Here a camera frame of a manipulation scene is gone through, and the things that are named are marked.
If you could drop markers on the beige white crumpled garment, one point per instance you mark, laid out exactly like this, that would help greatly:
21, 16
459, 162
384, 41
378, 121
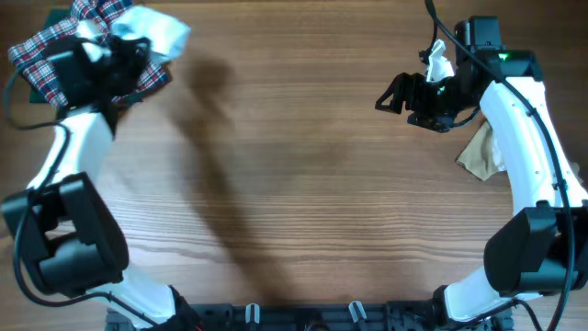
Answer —
482, 156

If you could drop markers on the light blue striped cloth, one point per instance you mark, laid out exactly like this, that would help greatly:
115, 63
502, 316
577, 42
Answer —
167, 35

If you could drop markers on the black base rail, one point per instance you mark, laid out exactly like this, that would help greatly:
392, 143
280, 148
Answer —
390, 316

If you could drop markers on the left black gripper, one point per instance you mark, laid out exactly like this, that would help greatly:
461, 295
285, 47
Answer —
123, 49

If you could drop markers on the dark green folded cloth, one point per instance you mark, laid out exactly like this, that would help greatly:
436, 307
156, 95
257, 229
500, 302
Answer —
55, 15

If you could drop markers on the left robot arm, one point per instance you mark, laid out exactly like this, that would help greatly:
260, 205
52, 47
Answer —
68, 246

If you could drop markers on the plaid red blue cloth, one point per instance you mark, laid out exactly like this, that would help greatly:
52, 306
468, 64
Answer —
29, 60

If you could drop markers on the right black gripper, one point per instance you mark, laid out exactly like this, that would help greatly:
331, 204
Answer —
417, 97

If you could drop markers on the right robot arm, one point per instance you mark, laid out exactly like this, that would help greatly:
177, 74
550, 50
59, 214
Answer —
542, 250

